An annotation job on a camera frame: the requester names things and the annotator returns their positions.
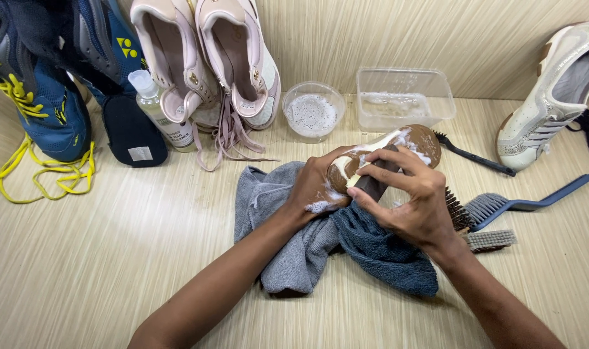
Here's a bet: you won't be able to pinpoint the person's left hand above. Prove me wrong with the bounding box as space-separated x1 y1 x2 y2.
285 145 357 215

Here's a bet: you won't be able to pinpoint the person's right hand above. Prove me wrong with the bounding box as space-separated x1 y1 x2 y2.
346 146 460 251

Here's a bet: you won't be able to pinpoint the dark brown cleaning brush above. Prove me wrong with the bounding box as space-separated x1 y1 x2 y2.
345 144 403 203

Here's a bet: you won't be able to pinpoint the brown-soled white shoe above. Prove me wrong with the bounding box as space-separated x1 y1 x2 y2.
326 124 442 196

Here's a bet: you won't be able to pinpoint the round clear bowl with foam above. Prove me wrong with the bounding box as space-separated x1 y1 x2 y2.
282 81 346 144

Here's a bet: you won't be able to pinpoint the rectangular clear plastic container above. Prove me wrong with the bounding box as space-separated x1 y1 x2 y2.
356 67 457 134

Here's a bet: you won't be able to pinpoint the light grey microfibre cloth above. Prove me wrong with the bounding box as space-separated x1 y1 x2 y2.
234 161 341 295

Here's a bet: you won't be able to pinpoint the dark blue towel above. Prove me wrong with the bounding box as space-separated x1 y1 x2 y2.
329 199 439 298

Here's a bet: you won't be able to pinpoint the pink shoelace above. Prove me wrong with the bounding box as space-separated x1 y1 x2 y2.
191 108 280 173

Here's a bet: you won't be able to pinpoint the wooden brush brown bristles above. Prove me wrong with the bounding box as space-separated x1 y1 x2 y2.
445 186 475 233

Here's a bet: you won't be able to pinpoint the pink sneaker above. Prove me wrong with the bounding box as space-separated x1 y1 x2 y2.
195 0 281 131
130 0 222 128

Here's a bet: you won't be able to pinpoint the thin black brush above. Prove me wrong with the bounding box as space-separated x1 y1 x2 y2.
432 130 517 177

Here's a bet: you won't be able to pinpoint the wooden brush grey bristles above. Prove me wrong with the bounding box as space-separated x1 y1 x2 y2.
461 229 517 253

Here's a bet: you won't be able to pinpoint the clear shoe cleaner bottle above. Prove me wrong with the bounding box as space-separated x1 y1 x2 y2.
128 70 196 153

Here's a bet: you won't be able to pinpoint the dark shoe insole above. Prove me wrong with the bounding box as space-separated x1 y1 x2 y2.
102 92 169 168

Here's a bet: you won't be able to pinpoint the white sneaker grey stripes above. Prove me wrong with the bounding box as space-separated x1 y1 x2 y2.
495 21 589 172

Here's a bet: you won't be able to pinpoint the blue sports shoe yellow logo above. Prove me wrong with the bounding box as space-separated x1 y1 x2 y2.
57 0 150 110

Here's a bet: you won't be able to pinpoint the blue sports shoe yellow laces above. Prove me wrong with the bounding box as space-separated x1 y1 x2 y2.
0 0 97 204

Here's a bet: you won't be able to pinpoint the blue long-handled brush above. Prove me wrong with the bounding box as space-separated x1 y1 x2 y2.
464 170 589 232

